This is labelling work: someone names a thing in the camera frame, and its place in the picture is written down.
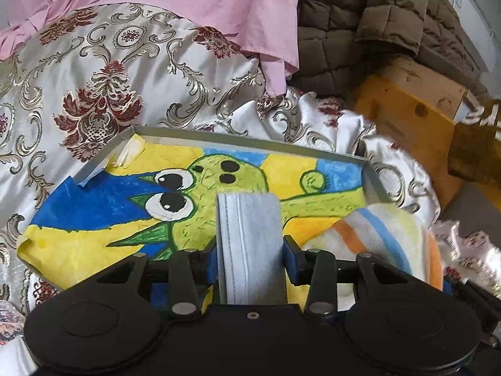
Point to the grey cloth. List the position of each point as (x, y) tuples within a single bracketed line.
[(250, 243)]

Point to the floral satin bedspread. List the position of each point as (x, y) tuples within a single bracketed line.
[(78, 86)]

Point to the striped fleece towel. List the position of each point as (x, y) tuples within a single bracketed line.
[(383, 235)]

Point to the grey shallow tray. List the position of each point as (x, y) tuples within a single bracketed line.
[(235, 141)]

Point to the wooden cabinet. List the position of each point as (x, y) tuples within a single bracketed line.
[(403, 125)]

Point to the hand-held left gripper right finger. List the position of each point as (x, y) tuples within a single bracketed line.
[(291, 260)]

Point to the brown quilted jacket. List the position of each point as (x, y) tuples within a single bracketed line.
[(352, 8)]

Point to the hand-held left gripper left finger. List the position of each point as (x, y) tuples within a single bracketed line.
[(211, 260)]

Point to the white tape scrap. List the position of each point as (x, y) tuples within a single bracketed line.
[(126, 154)]

